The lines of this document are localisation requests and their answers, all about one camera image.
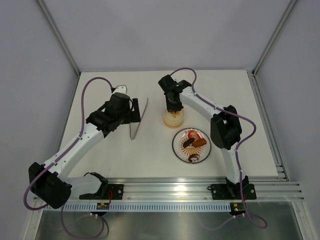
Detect dark red octopus tentacle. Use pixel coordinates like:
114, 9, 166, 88
187, 154, 200, 163

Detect brown braised meat strip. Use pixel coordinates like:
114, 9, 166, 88
192, 138, 207, 148

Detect patterned round plate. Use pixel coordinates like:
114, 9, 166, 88
171, 127, 212, 164

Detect round beige container lid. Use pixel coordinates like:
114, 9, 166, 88
163, 109, 185, 119

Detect aluminium mounting rail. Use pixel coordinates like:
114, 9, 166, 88
108, 178, 304, 202

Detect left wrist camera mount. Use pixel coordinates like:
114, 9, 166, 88
112, 84, 128, 94

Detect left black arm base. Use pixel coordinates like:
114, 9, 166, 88
79, 184, 124, 200

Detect left aluminium frame post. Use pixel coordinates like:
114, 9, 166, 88
35, 0, 81, 78

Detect dark sea cucumber piece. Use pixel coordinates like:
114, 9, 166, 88
182, 137, 195, 148

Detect aluminium frame post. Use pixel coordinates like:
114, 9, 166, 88
251, 0, 300, 77
35, 0, 81, 78

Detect right aluminium frame post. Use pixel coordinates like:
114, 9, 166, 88
251, 0, 300, 77

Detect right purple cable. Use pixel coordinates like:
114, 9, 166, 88
169, 66, 270, 230

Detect white slotted cable duct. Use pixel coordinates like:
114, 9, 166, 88
63, 201, 231, 213

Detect red pepper slice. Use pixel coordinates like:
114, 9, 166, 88
188, 130, 203, 140

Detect metal food tongs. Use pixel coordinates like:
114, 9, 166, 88
129, 97, 149, 141

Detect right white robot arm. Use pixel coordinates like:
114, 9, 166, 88
158, 75, 245, 198

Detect round beige lunch container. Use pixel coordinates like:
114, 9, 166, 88
163, 118, 185, 129

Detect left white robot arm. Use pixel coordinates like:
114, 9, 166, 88
26, 92, 141, 209

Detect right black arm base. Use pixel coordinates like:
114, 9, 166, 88
207, 183, 257, 200

